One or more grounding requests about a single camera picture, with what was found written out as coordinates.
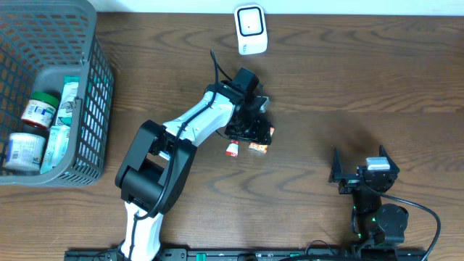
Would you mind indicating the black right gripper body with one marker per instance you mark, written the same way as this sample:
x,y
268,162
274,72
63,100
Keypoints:
x,y
351,182

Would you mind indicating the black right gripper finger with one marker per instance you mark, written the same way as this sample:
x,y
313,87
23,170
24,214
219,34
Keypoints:
x,y
336,168
383,153

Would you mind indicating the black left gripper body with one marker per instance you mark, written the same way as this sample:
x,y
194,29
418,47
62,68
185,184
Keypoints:
x,y
256,127

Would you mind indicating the orange snack packet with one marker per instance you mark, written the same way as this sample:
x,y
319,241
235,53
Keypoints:
x,y
259,148

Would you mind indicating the red stick sachet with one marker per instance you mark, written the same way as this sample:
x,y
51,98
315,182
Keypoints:
x,y
233,149

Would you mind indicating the light green tissue packet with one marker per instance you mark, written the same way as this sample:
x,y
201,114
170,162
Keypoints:
x,y
56,147

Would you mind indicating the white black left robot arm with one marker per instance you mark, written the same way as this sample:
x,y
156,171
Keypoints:
x,y
157,164

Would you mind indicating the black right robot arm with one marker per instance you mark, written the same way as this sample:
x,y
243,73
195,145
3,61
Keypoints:
x,y
378,225

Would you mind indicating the white barcode scanner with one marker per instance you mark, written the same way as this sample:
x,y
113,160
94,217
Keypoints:
x,y
251,29

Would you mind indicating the tall green white packet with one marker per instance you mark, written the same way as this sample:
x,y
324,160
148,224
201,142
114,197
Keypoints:
x,y
69,93

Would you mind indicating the green lid jar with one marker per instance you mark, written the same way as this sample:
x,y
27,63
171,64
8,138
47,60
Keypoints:
x,y
40,110

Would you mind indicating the grey plastic mesh basket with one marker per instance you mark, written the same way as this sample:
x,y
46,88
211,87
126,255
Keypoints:
x,y
42,42

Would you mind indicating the white tub container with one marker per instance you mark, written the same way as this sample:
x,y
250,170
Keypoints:
x,y
24,152

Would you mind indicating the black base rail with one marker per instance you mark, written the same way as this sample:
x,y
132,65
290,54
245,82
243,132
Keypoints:
x,y
178,254

